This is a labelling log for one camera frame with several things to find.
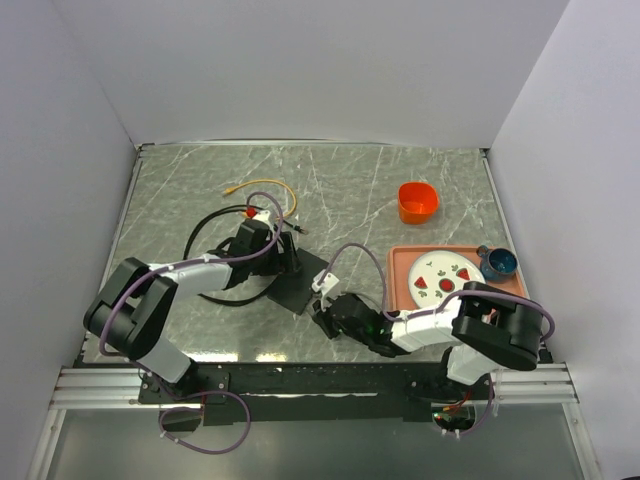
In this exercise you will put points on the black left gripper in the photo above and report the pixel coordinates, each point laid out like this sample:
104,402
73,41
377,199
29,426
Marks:
282,263

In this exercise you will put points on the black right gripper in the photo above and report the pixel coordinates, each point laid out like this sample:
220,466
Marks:
322,316

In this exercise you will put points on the black network switch box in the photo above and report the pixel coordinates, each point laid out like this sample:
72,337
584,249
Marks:
293,291

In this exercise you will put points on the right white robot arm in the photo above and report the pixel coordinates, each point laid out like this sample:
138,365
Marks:
489,328

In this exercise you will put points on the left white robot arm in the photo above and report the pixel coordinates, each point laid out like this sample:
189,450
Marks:
128,315

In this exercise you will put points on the pink plastic tray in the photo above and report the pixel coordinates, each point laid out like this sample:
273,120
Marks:
401,258

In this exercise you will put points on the white watermelon pattern plate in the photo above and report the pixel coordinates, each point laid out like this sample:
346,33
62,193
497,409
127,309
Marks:
436,274

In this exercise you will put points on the orange plastic cup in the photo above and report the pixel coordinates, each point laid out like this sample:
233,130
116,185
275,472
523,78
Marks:
417,202

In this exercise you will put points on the blue ceramic mug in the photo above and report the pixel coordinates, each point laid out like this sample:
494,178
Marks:
497,264

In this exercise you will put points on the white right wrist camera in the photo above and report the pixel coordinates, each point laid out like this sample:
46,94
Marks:
326,285

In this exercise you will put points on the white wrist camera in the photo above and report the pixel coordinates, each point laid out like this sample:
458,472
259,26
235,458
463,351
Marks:
266,217
326,285

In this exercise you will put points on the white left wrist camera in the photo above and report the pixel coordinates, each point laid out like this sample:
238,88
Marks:
266,217

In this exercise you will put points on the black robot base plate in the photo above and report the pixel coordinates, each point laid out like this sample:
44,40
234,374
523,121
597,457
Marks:
262,392

